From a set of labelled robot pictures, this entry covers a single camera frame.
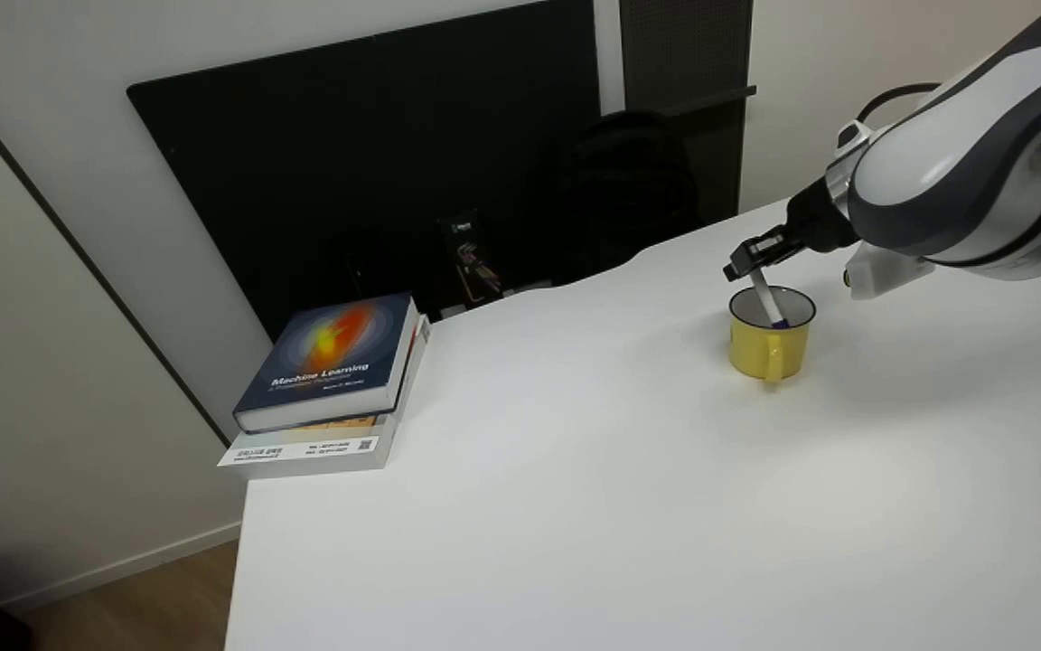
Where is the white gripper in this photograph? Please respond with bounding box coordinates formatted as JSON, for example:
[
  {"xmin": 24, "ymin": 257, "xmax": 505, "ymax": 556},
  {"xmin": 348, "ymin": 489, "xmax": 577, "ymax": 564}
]
[{"xmin": 723, "ymin": 229, "xmax": 941, "ymax": 303}]

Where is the yellow enamel cup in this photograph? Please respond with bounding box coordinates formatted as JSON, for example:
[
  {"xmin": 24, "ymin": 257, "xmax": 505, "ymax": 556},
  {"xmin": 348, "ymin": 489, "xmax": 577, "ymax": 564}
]
[{"xmin": 727, "ymin": 283, "xmax": 820, "ymax": 393}]

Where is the black office chair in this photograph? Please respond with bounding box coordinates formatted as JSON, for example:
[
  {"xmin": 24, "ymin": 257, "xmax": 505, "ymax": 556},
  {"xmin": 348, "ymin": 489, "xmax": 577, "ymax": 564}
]
[{"xmin": 545, "ymin": 108, "xmax": 708, "ymax": 290}]

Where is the tall dark panel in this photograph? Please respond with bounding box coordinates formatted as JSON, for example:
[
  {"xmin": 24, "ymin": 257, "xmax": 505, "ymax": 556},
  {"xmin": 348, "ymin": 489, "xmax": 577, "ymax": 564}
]
[{"xmin": 621, "ymin": 0, "xmax": 757, "ymax": 229}]

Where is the black clamp stand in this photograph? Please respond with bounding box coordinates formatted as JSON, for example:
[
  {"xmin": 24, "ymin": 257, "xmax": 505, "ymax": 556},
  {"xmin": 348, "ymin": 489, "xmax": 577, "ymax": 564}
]
[{"xmin": 427, "ymin": 212, "xmax": 509, "ymax": 321}]

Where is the black monitor screen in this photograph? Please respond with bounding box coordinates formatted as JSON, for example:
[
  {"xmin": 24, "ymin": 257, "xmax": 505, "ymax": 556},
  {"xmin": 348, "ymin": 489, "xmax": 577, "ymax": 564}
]
[{"xmin": 122, "ymin": 0, "xmax": 603, "ymax": 345}]

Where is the blue hardcover book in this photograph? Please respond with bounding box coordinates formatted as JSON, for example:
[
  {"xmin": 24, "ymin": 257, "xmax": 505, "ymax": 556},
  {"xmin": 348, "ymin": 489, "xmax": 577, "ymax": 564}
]
[{"xmin": 228, "ymin": 290, "xmax": 430, "ymax": 439}]

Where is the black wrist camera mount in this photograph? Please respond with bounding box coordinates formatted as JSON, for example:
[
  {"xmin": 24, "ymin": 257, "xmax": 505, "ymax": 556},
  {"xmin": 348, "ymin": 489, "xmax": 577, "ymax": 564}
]
[{"xmin": 782, "ymin": 177, "xmax": 864, "ymax": 262}]

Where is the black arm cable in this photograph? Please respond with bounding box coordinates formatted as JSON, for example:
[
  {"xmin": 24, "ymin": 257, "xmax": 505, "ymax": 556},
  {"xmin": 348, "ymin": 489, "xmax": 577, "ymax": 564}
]
[{"xmin": 855, "ymin": 78, "xmax": 947, "ymax": 136}]

